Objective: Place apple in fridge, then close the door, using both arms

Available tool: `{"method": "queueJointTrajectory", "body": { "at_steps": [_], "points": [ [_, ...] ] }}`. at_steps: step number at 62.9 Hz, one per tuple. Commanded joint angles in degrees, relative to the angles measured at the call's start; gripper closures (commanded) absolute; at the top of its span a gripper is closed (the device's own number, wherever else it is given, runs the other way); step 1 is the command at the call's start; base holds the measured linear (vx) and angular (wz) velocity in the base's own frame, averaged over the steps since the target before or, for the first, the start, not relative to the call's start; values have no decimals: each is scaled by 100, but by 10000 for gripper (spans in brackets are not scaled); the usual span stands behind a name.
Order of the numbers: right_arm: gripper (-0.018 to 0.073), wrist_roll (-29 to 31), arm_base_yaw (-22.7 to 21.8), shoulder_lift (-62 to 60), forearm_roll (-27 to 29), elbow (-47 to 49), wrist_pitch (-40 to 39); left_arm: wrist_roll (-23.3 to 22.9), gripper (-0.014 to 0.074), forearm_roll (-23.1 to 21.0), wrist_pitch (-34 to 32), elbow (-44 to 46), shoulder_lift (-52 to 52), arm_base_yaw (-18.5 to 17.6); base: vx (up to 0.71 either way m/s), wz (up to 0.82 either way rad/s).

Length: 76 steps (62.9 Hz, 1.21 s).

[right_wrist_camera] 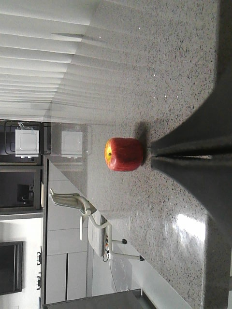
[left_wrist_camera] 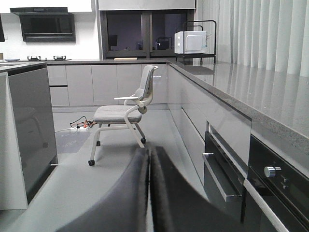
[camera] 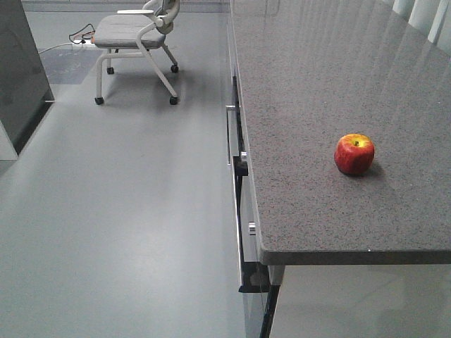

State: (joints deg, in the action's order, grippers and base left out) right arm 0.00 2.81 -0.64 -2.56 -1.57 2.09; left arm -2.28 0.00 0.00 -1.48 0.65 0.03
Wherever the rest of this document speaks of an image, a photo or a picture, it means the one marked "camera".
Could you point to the red yellow apple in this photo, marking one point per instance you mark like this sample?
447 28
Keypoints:
354 154

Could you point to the silver round knob lower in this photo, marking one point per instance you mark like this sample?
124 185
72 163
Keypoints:
252 228

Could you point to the grey speckled kitchen counter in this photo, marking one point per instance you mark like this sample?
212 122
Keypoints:
353 255

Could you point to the grey white office chair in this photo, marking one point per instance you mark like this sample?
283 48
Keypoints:
134 33

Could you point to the dark grey cabinet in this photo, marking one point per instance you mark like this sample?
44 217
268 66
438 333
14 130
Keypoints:
25 92

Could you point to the silver drawer handle bar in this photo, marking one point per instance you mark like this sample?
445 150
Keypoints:
231 133

